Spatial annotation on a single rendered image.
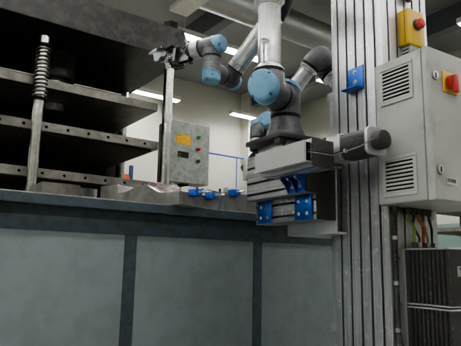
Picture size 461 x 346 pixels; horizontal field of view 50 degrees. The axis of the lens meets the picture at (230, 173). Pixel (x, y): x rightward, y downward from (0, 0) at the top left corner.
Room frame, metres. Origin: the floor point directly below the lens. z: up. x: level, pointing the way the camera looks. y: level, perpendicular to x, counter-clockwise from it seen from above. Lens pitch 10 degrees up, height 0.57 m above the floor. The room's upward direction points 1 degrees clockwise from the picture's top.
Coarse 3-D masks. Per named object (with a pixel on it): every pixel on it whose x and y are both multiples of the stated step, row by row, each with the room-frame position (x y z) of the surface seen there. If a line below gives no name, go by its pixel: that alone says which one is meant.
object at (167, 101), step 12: (168, 72) 2.90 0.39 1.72; (168, 84) 2.90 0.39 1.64; (168, 96) 2.90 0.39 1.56; (168, 108) 2.90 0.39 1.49; (168, 120) 2.90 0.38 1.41; (120, 132) 3.45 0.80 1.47; (168, 132) 2.90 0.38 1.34; (168, 144) 2.90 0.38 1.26; (168, 156) 2.90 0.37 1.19; (120, 168) 3.45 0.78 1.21; (168, 168) 2.91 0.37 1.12; (168, 180) 2.91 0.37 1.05
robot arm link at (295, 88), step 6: (288, 84) 1.77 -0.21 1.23; (294, 84) 1.80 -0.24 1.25; (294, 90) 1.80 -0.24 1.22; (294, 96) 1.79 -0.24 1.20; (288, 102) 1.77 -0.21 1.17; (294, 102) 1.80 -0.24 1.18; (282, 108) 1.79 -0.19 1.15; (288, 108) 1.80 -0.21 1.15; (294, 108) 1.81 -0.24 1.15; (270, 114) 1.86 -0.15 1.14
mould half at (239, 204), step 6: (222, 192) 2.24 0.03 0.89; (222, 198) 2.24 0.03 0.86; (228, 198) 2.26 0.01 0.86; (234, 198) 2.28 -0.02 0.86; (240, 198) 2.30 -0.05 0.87; (246, 198) 2.32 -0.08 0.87; (222, 204) 2.24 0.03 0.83; (228, 204) 2.26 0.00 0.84; (234, 204) 2.28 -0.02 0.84; (240, 204) 2.30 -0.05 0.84; (246, 204) 2.32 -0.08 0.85; (252, 204) 2.34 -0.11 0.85; (234, 210) 2.28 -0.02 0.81; (240, 210) 2.30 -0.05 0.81; (246, 210) 2.32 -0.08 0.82; (252, 210) 2.34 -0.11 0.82
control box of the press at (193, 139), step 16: (160, 128) 3.17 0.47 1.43; (176, 128) 3.08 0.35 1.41; (192, 128) 3.15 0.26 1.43; (208, 128) 3.22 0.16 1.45; (160, 144) 3.16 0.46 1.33; (176, 144) 3.08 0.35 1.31; (192, 144) 3.15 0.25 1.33; (208, 144) 3.22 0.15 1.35; (176, 160) 3.08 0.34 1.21; (192, 160) 3.15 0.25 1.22; (208, 160) 3.22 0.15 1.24; (176, 176) 3.09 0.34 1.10; (192, 176) 3.16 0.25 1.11; (208, 176) 3.23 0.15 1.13
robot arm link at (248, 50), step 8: (288, 0) 1.78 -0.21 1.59; (288, 8) 1.83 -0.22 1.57; (256, 24) 1.89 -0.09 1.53; (256, 32) 1.88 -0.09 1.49; (248, 40) 1.90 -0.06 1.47; (256, 40) 1.89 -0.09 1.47; (240, 48) 1.92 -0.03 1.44; (248, 48) 1.90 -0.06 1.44; (256, 48) 1.91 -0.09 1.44; (240, 56) 1.92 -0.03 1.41; (248, 56) 1.92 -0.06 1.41; (232, 64) 1.94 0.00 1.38; (240, 64) 1.93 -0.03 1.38; (248, 64) 1.95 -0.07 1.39; (232, 72) 1.95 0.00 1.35; (240, 72) 1.95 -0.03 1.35; (232, 80) 1.96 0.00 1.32; (240, 80) 2.00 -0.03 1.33; (232, 88) 2.00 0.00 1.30
